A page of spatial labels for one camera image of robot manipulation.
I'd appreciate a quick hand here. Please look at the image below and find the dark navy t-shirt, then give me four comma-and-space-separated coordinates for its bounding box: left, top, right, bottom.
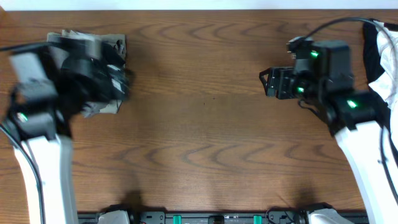
100, 41, 130, 76

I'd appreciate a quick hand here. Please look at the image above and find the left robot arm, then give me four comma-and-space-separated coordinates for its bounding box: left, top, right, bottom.
1, 40, 129, 223

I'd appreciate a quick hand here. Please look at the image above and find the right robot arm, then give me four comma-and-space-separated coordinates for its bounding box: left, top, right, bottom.
259, 66, 397, 223

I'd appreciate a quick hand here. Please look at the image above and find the black and white garment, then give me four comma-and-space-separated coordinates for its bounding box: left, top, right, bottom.
363, 23, 397, 132

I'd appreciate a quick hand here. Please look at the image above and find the right black cable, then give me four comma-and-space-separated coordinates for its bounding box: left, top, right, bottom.
303, 17, 398, 206

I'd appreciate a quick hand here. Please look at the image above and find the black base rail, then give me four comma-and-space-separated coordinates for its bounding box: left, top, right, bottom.
77, 210, 369, 224

